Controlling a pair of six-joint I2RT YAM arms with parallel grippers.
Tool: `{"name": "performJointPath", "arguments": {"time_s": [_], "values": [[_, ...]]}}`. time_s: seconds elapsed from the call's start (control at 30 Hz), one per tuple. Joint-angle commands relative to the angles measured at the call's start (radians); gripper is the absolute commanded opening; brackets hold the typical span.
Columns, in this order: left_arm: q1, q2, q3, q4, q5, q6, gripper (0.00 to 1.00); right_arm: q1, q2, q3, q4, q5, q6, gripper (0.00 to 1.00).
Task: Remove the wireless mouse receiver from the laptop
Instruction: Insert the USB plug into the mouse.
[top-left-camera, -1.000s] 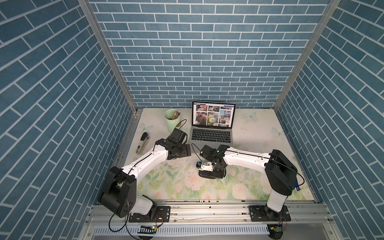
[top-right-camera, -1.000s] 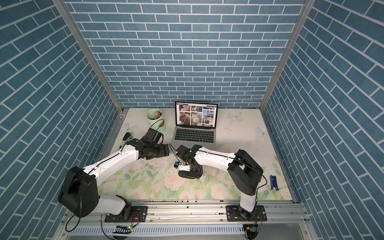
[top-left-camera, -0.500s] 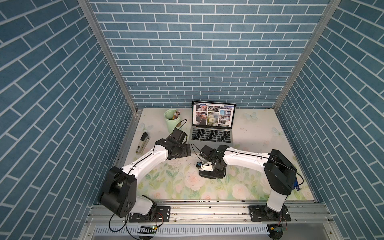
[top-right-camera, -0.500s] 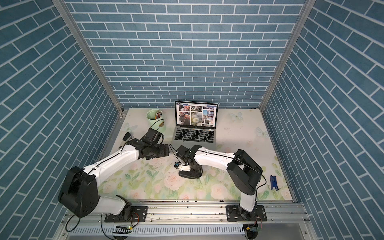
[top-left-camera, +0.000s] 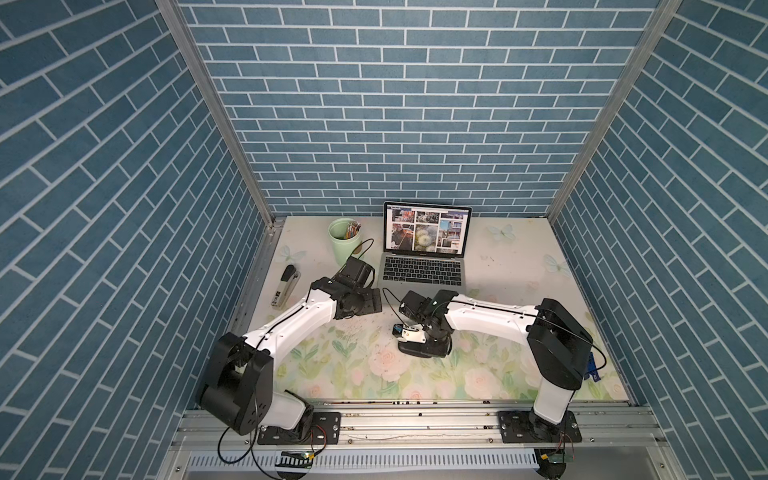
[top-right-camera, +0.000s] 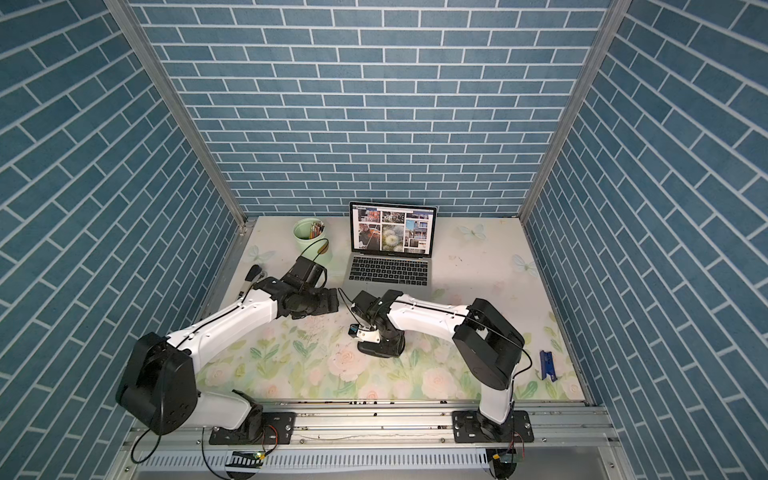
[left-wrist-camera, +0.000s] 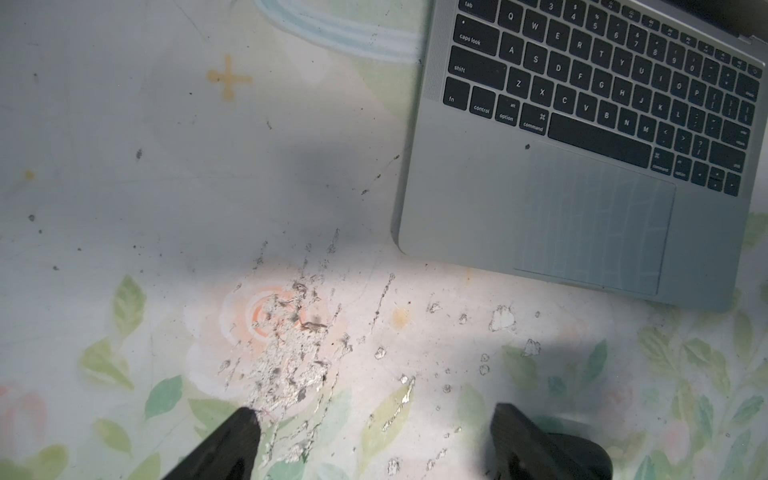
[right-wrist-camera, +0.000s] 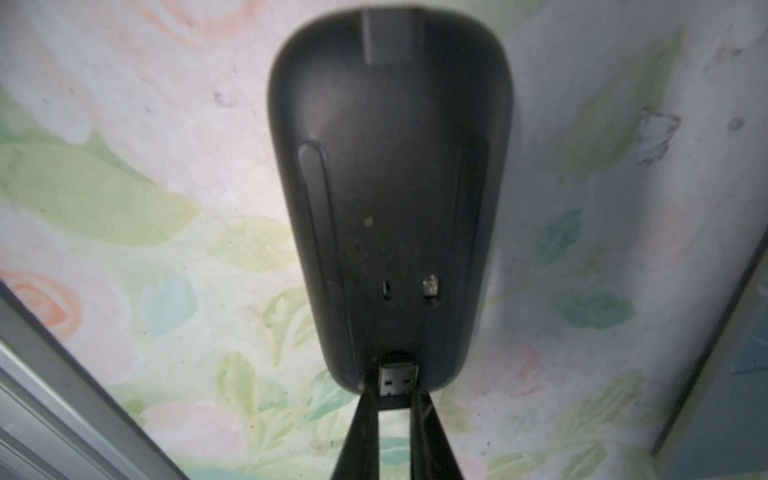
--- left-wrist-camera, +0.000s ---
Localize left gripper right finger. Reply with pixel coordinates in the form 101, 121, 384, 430
490, 403, 613, 480

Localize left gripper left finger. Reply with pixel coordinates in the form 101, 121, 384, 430
164, 407, 261, 480

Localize silver laptop with photo screen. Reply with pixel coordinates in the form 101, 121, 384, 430
394, 0, 767, 311

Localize floral table mat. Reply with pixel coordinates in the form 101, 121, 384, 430
1, 1, 767, 479

